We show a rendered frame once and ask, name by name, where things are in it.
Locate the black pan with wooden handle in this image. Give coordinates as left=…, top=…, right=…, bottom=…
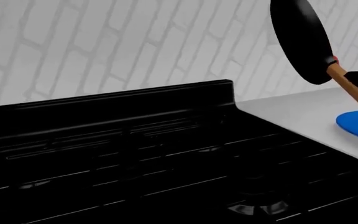
left=269, top=0, right=358, bottom=111

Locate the blue round plate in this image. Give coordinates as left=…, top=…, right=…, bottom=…
left=335, top=110, right=358, bottom=144

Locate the black gas stove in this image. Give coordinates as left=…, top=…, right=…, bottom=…
left=0, top=78, right=358, bottom=224

